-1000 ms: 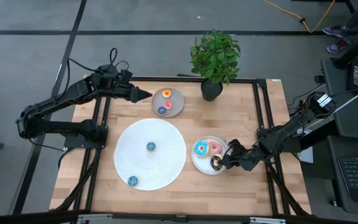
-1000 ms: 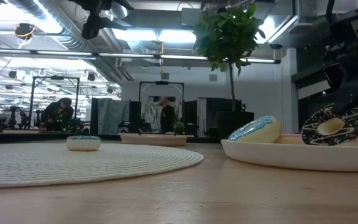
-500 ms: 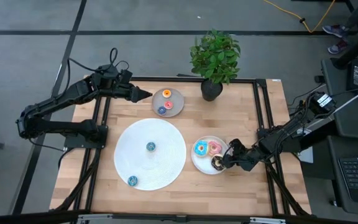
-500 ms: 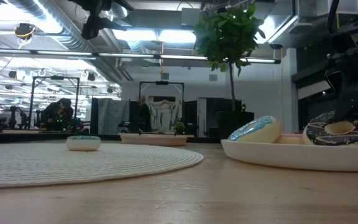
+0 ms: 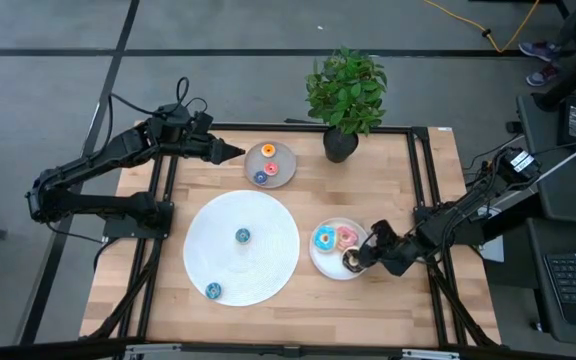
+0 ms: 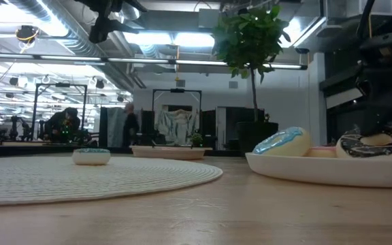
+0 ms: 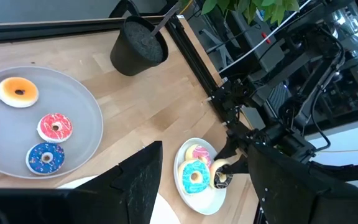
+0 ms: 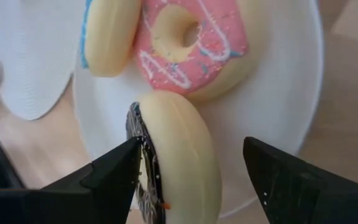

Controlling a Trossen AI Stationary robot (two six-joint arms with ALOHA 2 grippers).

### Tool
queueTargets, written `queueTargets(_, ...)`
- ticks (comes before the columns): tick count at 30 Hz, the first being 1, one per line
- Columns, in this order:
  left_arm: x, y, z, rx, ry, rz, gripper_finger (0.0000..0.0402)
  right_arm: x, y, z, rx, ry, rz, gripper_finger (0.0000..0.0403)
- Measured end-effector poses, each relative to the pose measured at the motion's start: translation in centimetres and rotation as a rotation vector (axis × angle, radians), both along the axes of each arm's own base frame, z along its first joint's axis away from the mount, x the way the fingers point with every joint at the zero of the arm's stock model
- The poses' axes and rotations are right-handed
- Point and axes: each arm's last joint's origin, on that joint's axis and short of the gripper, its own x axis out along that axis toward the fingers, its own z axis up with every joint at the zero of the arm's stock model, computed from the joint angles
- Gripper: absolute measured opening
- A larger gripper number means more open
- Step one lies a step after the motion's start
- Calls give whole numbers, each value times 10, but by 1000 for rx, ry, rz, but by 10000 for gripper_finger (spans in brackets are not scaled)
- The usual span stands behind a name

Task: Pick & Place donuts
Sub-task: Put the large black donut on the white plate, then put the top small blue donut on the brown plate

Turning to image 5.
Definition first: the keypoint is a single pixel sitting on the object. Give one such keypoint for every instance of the small pink donut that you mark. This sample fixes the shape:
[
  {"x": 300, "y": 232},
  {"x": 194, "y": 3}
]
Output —
[{"x": 271, "y": 168}]

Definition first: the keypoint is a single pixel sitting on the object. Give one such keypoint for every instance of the small navy and orange donut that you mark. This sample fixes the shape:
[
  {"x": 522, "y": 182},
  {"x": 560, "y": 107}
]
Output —
[{"x": 268, "y": 150}]

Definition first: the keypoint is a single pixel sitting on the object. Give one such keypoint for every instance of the large pink glazed donut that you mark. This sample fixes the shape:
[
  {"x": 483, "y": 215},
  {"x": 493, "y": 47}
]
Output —
[{"x": 346, "y": 237}]

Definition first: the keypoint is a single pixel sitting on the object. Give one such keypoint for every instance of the white round woven placemat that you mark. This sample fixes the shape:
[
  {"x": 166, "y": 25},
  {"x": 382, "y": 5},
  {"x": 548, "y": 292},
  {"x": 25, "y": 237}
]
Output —
[{"x": 268, "y": 270}]

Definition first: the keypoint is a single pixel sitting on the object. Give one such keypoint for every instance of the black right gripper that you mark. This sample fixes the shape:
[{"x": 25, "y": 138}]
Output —
[{"x": 399, "y": 255}]

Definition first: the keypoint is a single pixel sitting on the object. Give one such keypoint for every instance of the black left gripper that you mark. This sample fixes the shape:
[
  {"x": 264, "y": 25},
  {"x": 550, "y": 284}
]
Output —
[{"x": 193, "y": 146}]

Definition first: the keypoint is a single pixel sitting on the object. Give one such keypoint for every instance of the black plant pot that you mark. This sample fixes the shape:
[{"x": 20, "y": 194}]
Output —
[{"x": 340, "y": 147}]

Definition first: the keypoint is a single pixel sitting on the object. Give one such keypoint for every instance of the black aluminium table frame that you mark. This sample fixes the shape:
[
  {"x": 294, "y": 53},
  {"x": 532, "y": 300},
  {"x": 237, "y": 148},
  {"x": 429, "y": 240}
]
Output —
[{"x": 368, "y": 128}]

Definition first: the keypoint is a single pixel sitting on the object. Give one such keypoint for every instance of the black front crossbar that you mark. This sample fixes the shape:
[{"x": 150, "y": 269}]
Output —
[{"x": 43, "y": 350}]

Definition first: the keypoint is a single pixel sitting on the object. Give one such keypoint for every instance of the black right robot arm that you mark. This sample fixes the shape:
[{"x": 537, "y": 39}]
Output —
[{"x": 458, "y": 220}]

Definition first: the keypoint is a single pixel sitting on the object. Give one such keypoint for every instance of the large blue glazed donut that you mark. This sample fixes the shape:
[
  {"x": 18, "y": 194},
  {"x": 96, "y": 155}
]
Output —
[{"x": 325, "y": 238}]

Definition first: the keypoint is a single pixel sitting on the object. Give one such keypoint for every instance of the small teal donut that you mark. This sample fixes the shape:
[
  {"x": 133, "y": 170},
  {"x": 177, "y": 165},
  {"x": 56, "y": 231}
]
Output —
[
  {"x": 242, "y": 235},
  {"x": 213, "y": 290}
]

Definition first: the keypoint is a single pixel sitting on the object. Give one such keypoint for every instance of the green leafy plant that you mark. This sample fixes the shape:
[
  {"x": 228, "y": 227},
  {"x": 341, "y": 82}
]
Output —
[{"x": 348, "y": 92}]

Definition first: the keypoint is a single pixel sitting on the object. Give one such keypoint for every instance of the large chocolate glazed donut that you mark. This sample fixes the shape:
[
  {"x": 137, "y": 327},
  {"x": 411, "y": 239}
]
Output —
[{"x": 350, "y": 259}]

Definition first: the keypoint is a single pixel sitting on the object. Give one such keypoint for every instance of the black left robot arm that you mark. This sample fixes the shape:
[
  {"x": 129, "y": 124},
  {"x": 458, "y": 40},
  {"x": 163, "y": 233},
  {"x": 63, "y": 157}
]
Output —
[{"x": 93, "y": 165}]

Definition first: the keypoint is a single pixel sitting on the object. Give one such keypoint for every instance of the dark side table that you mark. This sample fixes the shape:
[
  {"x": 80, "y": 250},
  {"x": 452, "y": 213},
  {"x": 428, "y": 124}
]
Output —
[{"x": 563, "y": 200}]

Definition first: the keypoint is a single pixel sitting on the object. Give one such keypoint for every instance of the grey round plate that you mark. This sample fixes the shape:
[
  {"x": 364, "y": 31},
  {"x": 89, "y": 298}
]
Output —
[{"x": 285, "y": 162}]

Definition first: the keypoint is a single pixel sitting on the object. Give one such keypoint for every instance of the person's shoe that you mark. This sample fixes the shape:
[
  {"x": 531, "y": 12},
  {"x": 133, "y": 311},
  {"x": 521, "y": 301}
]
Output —
[
  {"x": 538, "y": 49},
  {"x": 542, "y": 75}
]

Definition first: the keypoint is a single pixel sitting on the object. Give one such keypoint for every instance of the white round plate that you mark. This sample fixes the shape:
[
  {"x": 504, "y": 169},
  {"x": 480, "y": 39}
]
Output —
[{"x": 330, "y": 267}]

